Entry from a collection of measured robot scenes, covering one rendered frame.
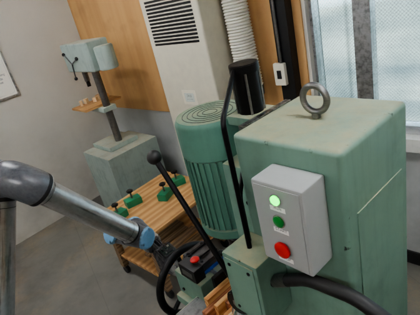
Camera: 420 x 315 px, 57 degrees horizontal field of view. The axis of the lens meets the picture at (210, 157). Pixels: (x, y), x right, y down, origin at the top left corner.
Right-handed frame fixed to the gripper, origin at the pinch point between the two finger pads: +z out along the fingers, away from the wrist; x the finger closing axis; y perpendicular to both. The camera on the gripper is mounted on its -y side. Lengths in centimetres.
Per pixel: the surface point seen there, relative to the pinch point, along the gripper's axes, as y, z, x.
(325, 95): 108, 46, -6
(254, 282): 78, 50, -25
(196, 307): 30.8, 26.6, -17.7
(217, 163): 85, 27, -12
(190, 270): 40.1, 20.5, -14.3
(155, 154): 85, 15, -20
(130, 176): -73, -138, 62
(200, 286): 36.3, 24.8, -14.4
